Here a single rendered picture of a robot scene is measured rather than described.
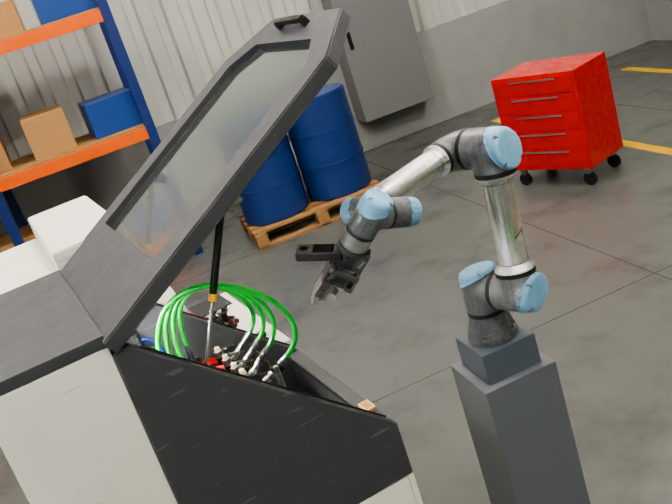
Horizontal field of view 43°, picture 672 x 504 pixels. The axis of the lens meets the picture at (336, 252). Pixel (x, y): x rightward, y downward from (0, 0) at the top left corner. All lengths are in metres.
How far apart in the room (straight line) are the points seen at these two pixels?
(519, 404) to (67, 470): 1.31
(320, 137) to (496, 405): 4.83
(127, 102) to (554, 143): 3.54
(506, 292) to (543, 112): 4.00
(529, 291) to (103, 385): 1.16
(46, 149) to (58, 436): 5.66
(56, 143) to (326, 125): 2.25
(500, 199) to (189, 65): 6.61
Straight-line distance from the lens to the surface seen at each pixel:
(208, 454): 2.05
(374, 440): 2.22
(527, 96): 6.37
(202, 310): 3.33
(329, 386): 2.51
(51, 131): 7.47
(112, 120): 7.48
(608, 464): 3.52
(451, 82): 9.56
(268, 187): 7.08
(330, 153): 7.17
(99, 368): 1.92
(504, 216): 2.36
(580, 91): 6.18
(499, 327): 2.55
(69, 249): 2.56
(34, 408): 1.92
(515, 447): 2.67
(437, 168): 2.32
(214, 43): 8.75
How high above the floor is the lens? 2.11
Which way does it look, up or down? 19 degrees down
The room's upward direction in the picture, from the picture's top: 18 degrees counter-clockwise
